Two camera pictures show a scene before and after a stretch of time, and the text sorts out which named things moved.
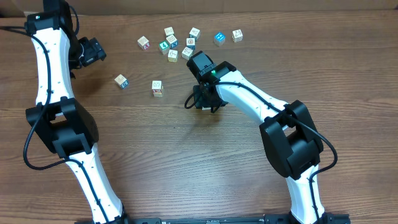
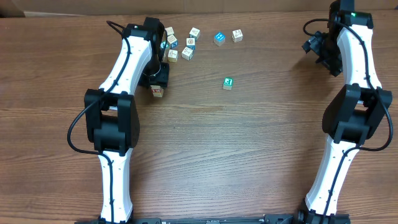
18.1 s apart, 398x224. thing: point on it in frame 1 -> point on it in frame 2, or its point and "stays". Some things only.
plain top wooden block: [168, 31] stays
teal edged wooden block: [195, 33] stays
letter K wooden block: [237, 36] stays
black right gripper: [201, 101] -> [314, 43]
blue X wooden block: [173, 40] stays
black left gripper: [95, 51] -> [163, 78]
